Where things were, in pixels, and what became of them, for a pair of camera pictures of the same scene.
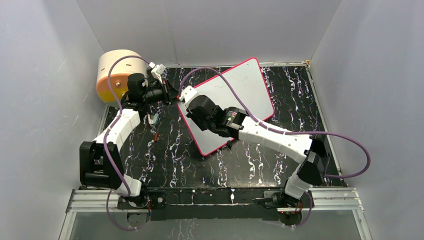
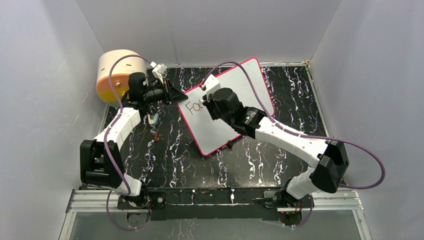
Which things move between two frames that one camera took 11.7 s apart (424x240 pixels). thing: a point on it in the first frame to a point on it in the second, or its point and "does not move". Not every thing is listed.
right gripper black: (191, 115) to (209, 105)
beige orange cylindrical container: (120, 73) does not move
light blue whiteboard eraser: (153, 121) does not move
